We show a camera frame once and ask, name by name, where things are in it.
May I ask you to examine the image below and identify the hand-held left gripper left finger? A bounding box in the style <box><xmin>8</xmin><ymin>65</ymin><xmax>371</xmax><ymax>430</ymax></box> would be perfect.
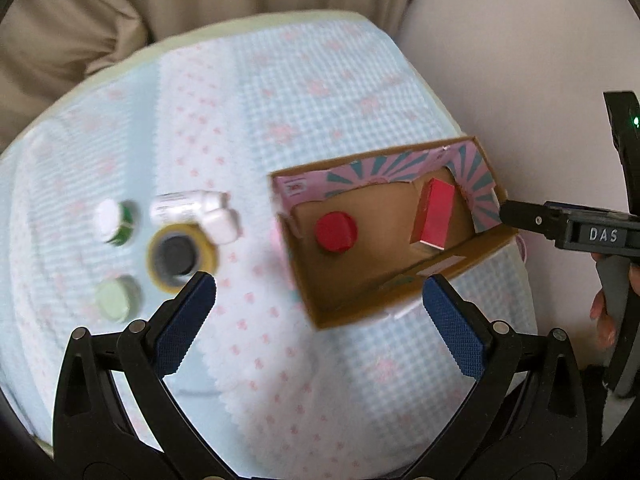
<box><xmin>52</xmin><ymin>270</ymin><xmax>222</xmax><ymax>480</ymax></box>

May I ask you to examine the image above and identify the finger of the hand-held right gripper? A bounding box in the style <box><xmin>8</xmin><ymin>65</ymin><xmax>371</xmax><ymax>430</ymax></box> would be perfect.
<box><xmin>500</xmin><ymin>199</ymin><xmax>569</xmax><ymax>251</ymax></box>

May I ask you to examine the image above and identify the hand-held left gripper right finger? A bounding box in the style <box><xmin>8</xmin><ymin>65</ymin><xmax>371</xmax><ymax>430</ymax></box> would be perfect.
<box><xmin>399</xmin><ymin>273</ymin><xmax>589</xmax><ymax>480</ymax></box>

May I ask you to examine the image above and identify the cardboard box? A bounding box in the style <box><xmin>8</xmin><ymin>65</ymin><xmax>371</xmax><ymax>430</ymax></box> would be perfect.
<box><xmin>269</xmin><ymin>134</ymin><xmax>529</xmax><ymax>332</ymax></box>

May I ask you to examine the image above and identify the person's right hand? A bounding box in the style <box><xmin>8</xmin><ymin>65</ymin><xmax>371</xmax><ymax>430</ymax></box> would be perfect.
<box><xmin>589</xmin><ymin>252</ymin><xmax>640</xmax><ymax>347</ymax></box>

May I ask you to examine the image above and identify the yellow tape roll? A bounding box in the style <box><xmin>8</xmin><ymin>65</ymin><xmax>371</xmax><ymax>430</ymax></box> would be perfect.
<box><xmin>145</xmin><ymin>223</ymin><xmax>220</xmax><ymax>294</ymax></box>

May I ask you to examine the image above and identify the light green round lid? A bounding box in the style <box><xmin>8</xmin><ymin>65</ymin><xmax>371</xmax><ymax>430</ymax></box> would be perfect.
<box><xmin>94</xmin><ymin>274</ymin><xmax>142</xmax><ymax>325</ymax></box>

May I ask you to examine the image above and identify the white cap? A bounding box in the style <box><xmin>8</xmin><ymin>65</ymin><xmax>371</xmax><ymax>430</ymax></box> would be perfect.
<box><xmin>199</xmin><ymin>207</ymin><xmax>244</xmax><ymax>245</ymax></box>

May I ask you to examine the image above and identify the red rectangular box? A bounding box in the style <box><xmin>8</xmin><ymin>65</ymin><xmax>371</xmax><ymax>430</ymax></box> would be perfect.
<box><xmin>409</xmin><ymin>177</ymin><xmax>457</xmax><ymax>250</ymax></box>

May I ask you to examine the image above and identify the white labelled bottle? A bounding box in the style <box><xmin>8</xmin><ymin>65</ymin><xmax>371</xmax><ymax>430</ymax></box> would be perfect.
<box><xmin>149</xmin><ymin>189</ymin><xmax>229</xmax><ymax>226</ymax></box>

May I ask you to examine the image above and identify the green jar with white lid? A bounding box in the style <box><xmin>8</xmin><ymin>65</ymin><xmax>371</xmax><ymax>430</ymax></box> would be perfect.
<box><xmin>93</xmin><ymin>198</ymin><xmax>139</xmax><ymax>247</ymax></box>

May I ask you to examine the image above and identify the white cushion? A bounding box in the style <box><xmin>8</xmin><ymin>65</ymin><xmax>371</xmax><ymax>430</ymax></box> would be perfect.
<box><xmin>399</xmin><ymin>0</ymin><xmax>640</xmax><ymax>367</ymax></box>

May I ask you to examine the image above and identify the red round cap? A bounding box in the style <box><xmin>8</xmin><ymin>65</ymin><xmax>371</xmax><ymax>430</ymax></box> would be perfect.
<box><xmin>313</xmin><ymin>211</ymin><xmax>359</xmax><ymax>255</ymax></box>

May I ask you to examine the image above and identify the beige cloth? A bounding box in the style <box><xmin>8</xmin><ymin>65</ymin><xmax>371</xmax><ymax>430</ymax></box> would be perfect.
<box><xmin>0</xmin><ymin>0</ymin><xmax>442</xmax><ymax>137</ymax></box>

